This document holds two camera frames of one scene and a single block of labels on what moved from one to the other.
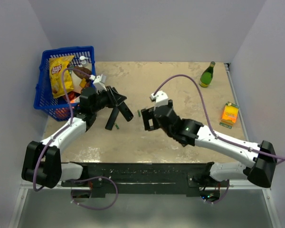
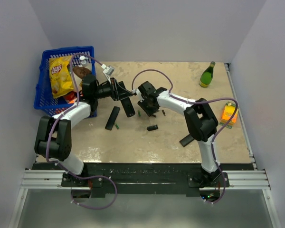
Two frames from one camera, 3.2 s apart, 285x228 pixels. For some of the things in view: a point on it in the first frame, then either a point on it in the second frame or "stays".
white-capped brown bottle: x=80 y=75 stays
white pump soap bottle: x=83 y=61 stays
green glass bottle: x=206 y=76 stays
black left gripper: x=115 y=99 to x=118 y=92
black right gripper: x=147 y=114 to x=149 y=112
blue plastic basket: x=43 y=99 stays
